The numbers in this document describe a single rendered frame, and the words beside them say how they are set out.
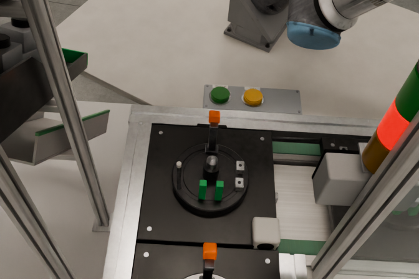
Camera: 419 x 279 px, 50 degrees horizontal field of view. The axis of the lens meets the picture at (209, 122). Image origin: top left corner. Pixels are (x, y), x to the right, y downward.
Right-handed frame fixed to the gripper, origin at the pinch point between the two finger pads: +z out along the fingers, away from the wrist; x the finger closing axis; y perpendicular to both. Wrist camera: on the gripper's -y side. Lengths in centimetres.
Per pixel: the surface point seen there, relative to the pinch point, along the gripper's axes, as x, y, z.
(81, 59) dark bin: 15.2, -14.4, 1.9
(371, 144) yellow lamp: -21.7, -31.9, -6.0
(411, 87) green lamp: -21.7, -32.3, -16.1
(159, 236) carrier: 3.1, -30.7, 26.3
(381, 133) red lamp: -21.7, -32.3, -8.7
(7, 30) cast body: 24.1, -15.1, -3.5
